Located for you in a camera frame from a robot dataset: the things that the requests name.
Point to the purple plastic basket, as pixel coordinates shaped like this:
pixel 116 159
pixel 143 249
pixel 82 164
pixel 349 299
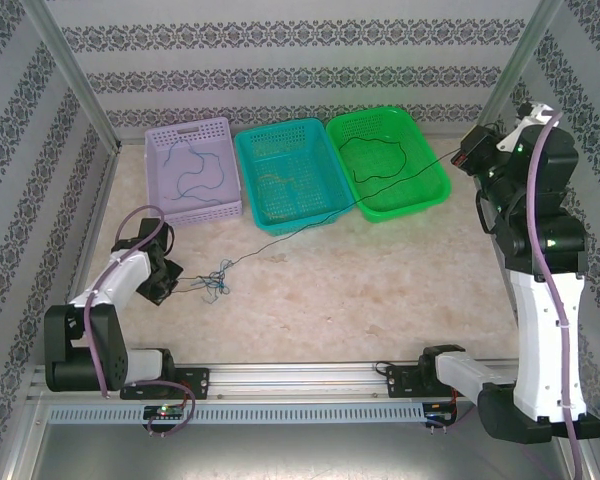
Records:
pixel 190 210

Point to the teal plastic basket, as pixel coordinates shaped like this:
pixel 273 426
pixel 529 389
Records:
pixel 290 165

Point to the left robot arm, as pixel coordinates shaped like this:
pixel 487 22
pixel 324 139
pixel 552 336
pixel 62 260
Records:
pixel 120 275

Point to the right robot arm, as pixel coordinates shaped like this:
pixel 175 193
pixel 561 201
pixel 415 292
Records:
pixel 545 340

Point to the green plastic basket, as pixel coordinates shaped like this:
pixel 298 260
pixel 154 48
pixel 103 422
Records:
pixel 420 195

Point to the left circuit board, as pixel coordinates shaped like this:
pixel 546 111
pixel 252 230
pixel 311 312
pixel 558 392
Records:
pixel 165 411

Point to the circuit board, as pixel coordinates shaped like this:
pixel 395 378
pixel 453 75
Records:
pixel 437 415
pixel 165 411

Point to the grey metal panel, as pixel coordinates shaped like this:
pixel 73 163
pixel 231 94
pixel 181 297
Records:
pixel 300 450

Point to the right circuit board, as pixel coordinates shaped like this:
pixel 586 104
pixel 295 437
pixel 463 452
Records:
pixel 437 415

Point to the aluminium frame post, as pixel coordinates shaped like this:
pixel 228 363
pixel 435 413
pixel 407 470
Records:
pixel 512 75
pixel 76 75

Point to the aluminium side rail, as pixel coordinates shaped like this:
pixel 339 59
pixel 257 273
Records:
pixel 101 200

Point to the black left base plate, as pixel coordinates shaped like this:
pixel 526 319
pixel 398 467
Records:
pixel 195 382

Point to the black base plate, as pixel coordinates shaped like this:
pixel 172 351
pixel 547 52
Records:
pixel 195 382
pixel 400 382

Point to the aluminium mounting rail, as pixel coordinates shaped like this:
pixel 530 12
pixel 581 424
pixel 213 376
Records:
pixel 295 380

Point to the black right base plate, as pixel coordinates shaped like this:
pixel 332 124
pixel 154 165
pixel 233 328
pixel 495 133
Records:
pixel 400 382

